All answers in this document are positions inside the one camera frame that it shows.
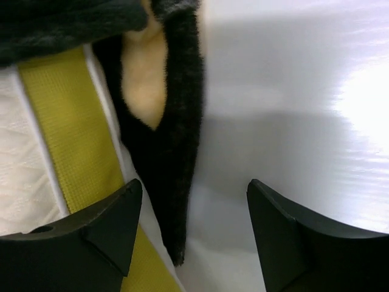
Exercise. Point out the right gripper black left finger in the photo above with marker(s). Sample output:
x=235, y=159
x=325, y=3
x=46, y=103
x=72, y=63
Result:
x=90, y=250

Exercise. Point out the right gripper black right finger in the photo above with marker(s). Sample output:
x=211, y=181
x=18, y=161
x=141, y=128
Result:
x=302, y=250

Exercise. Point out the cream pillow with yellow edge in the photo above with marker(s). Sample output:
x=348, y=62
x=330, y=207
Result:
x=60, y=153

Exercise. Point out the black floral plush pillowcase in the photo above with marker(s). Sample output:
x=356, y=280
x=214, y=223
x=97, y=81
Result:
x=152, y=56

